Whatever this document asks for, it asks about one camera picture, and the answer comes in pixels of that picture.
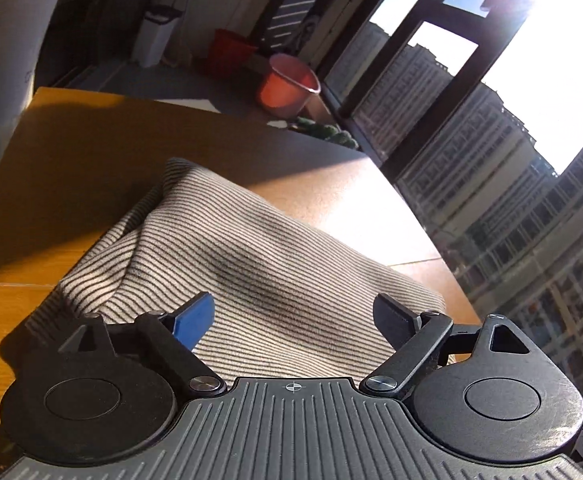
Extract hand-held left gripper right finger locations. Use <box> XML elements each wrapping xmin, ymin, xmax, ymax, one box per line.
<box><xmin>363</xmin><ymin>293</ymin><xmax>532</xmax><ymax>399</ymax></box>

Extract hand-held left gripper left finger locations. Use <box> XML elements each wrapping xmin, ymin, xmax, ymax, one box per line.
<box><xmin>56</xmin><ymin>291</ymin><xmax>226</xmax><ymax>397</ymax></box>

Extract striped knit garment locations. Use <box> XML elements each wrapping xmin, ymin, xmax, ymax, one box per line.
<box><xmin>24</xmin><ymin>157</ymin><xmax>457</xmax><ymax>387</ymax></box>

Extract green potted plant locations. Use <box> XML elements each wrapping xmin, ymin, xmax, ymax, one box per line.
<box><xmin>291</xmin><ymin>116</ymin><xmax>360</xmax><ymax>150</ymax></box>

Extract pink plastic basin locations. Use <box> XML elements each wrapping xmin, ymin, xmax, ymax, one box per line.
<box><xmin>256</xmin><ymin>53</ymin><xmax>321</xmax><ymax>119</ymax></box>

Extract red bucket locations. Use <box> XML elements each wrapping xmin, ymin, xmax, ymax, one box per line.
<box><xmin>206</xmin><ymin>28</ymin><xmax>259</xmax><ymax>77</ymax></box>

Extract white trash bin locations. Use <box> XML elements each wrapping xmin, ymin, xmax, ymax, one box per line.
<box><xmin>132</xmin><ymin>4</ymin><xmax>183</xmax><ymax>69</ymax></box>

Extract white cylindrical air purifier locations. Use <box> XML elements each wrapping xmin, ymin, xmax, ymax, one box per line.
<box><xmin>0</xmin><ymin>0</ymin><xmax>66</xmax><ymax>222</ymax></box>

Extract black window frame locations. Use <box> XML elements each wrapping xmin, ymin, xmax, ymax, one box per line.
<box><xmin>316</xmin><ymin>0</ymin><xmax>547</xmax><ymax>181</ymax></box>

